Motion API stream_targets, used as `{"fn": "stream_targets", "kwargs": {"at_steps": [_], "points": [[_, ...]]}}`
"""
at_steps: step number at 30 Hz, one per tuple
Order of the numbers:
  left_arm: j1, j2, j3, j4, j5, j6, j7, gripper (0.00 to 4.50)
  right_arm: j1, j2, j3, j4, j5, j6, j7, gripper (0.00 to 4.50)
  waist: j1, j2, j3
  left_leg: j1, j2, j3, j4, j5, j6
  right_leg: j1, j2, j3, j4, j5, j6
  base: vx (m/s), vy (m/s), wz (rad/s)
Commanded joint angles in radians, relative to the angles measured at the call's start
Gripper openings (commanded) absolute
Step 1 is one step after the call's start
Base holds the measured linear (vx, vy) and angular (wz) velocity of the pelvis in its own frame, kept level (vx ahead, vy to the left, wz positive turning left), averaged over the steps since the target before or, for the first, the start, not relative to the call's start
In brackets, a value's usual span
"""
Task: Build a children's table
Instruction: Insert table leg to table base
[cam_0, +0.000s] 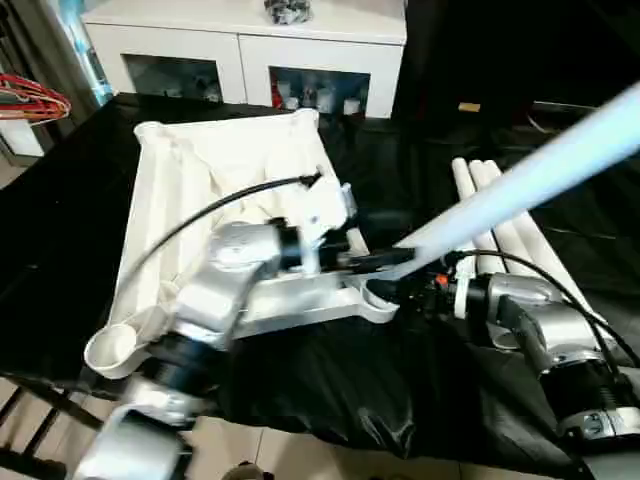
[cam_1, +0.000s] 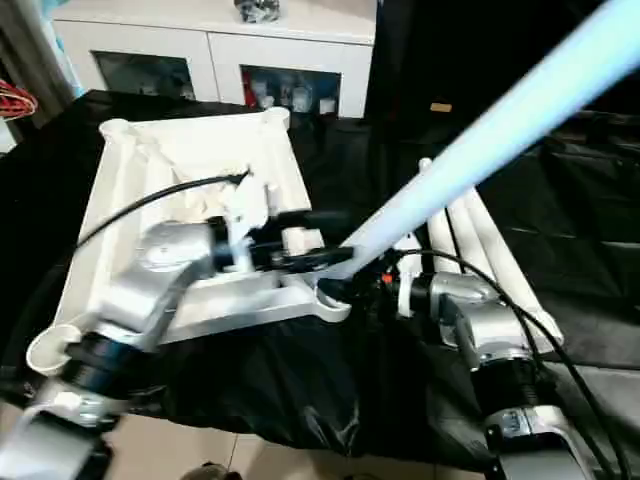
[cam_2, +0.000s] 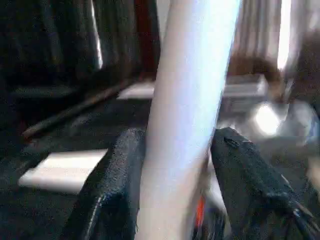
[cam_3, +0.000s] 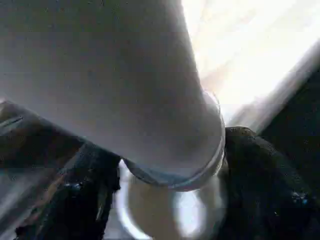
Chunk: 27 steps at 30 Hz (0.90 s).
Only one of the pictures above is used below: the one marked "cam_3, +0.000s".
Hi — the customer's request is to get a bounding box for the white plastic table top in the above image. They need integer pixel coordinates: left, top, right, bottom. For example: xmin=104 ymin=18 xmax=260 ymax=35
xmin=114 ymin=0 xmax=320 ymax=240

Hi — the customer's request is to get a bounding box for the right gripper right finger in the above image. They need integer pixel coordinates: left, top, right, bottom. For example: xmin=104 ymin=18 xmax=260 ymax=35
xmin=216 ymin=126 xmax=320 ymax=240

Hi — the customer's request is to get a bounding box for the black plastic mat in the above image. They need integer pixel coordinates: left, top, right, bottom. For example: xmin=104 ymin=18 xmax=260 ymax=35
xmin=0 ymin=65 xmax=320 ymax=236

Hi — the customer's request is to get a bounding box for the white plastic table leg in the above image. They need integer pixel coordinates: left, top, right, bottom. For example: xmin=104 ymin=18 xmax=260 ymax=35
xmin=0 ymin=0 xmax=227 ymax=193

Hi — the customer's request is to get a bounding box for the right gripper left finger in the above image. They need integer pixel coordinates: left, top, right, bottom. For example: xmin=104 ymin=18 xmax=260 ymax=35
xmin=14 ymin=144 xmax=122 ymax=240

